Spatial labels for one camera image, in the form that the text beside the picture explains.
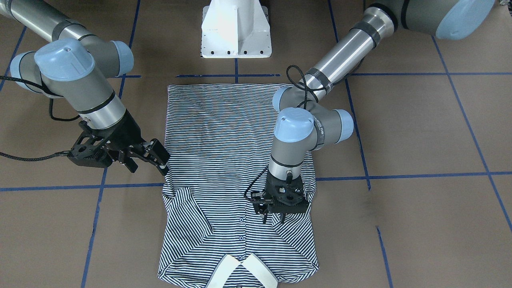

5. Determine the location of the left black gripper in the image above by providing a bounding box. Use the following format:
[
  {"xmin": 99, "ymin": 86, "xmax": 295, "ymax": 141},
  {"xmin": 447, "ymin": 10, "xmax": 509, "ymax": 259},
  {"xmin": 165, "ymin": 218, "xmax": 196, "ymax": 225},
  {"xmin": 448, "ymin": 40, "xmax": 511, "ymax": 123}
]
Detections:
[{"xmin": 262, "ymin": 174, "xmax": 310, "ymax": 224}]

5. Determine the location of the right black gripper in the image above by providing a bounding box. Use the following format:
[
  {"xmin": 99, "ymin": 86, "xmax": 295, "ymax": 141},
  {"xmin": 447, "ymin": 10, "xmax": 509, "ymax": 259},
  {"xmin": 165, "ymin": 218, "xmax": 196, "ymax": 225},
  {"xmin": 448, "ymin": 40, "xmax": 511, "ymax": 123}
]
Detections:
[{"xmin": 79, "ymin": 110, "xmax": 170, "ymax": 176}]

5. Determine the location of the striped polo shirt white collar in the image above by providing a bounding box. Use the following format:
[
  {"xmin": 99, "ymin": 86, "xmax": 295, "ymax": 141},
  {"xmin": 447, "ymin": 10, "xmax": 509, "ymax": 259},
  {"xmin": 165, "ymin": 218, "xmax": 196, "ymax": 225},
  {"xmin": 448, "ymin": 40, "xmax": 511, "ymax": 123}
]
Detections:
[{"xmin": 158, "ymin": 84, "xmax": 319, "ymax": 288}]

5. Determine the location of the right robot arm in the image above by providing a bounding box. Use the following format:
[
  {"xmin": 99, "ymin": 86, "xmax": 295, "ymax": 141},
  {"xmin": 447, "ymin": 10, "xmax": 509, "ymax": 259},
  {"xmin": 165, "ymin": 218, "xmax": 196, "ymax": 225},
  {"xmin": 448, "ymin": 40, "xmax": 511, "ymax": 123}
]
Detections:
[{"xmin": 1, "ymin": 0, "xmax": 170, "ymax": 175}]

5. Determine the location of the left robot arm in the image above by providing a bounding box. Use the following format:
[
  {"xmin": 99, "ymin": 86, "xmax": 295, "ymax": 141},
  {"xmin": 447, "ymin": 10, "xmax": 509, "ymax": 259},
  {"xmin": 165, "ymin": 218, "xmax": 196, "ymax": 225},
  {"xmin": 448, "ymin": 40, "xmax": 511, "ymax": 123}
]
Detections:
[{"xmin": 248, "ymin": 0, "xmax": 494, "ymax": 222}]

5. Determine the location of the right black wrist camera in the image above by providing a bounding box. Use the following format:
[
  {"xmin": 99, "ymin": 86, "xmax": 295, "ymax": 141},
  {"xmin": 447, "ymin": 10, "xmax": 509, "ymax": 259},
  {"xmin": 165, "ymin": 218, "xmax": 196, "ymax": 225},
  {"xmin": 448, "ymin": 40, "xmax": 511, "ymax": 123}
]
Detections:
[{"xmin": 67, "ymin": 132, "xmax": 113, "ymax": 168}]

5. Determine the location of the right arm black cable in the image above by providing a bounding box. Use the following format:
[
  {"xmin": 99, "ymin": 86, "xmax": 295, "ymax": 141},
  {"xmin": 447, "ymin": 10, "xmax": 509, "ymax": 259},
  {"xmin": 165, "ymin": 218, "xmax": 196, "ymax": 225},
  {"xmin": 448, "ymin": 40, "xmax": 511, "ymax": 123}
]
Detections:
[{"xmin": 0, "ymin": 74, "xmax": 80, "ymax": 162}]

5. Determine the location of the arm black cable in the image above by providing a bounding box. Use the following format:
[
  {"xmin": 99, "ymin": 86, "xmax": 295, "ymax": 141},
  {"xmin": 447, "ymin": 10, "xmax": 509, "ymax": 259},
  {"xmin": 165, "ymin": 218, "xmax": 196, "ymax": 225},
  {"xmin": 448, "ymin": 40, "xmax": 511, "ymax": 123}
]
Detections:
[
  {"xmin": 0, "ymin": 74, "xmax": 80, "ymax": 162},
  {"xmin": 244, "ymin": 65, "xmax": 332, "ymax": 200}
]

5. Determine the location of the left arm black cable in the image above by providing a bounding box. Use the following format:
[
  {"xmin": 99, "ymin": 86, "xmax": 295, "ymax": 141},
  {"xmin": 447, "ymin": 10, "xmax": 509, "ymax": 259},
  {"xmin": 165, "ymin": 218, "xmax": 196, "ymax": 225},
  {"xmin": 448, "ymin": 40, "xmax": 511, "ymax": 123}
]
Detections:
[{"xmin": 244, "ymin": 65, "xmax": 332, "ymax": 200}]

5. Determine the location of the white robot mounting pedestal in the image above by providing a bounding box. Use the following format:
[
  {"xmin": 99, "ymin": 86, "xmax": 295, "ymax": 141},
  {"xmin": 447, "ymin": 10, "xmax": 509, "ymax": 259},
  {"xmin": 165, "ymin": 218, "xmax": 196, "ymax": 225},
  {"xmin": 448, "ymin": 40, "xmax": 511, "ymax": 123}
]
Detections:
[{"xmin": 200, "ymin": 0, "xmax": 272, "ymax": 58}]

